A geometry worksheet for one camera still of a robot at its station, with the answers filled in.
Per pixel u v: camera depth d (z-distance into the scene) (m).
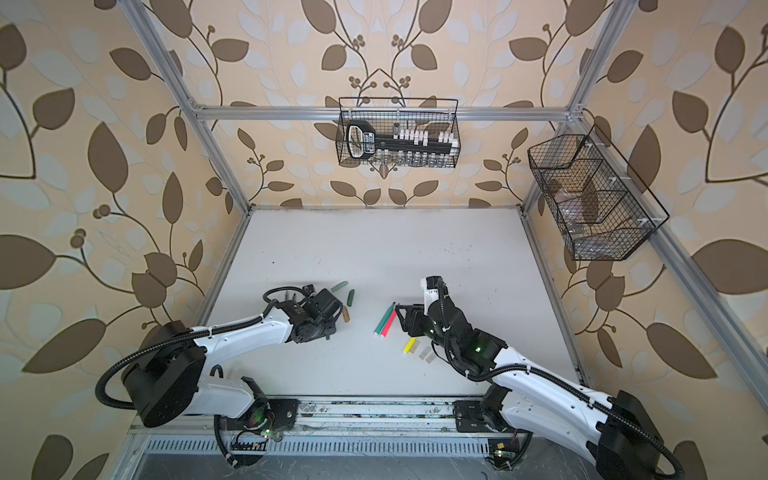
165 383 0.42
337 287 0.99
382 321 0.91
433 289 0.68
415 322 0.67
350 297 0.96
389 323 0.91
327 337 0.87
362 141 0.84
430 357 0.84
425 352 0.85
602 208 0.73
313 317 0.65
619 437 0.40
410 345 0.86
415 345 0.86
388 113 0.90
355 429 0.74
